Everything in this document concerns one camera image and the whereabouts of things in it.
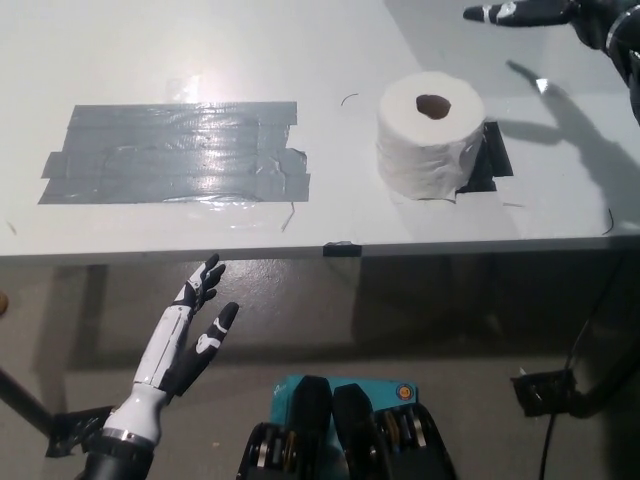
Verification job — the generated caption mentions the white toilet paper roll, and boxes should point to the white toilet paper roll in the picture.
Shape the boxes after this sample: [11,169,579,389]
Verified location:
[374,70,487,202]

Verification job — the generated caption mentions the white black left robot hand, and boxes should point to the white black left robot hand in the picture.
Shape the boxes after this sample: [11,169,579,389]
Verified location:
[102,253,240,445]

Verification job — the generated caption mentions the black teal robot torso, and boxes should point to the black teal robot torso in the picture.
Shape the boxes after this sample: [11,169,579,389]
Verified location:
[238,374,456,480]

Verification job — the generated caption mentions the grey duct tape patch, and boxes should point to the grey duct tape patch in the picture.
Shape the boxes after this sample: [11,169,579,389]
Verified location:
[37,101,312,205]

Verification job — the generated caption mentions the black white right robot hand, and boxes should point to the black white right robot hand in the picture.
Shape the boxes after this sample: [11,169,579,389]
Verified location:
[462,0,624,51]

